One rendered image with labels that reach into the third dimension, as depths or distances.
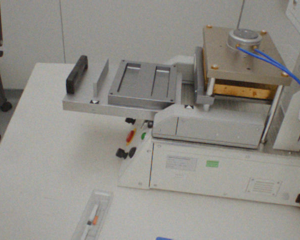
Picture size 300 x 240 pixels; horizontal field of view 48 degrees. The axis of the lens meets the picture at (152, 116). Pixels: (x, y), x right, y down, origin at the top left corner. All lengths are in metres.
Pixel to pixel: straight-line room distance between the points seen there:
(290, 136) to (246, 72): 0.19
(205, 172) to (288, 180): 0.20
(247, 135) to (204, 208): 0.23
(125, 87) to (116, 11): 1.45
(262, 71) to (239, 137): 0.16
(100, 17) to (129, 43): 0.26
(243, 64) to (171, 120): 0.20
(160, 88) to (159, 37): 1.51
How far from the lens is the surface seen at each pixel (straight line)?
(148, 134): 0.83
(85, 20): 2.34
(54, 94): 1.30
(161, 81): 0.92
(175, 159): 0.83
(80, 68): 0.92
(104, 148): 1.03
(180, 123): 0.77
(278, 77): 0.76
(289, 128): 0.82
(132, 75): 0.94
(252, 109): 0.97
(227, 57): 0.80
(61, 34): 2.40
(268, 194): 0.93
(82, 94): 0.87
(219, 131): 0.78
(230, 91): 0.80
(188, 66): 1.00
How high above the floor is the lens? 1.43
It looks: 35 degrees down
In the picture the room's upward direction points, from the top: 5 degrees clockwise
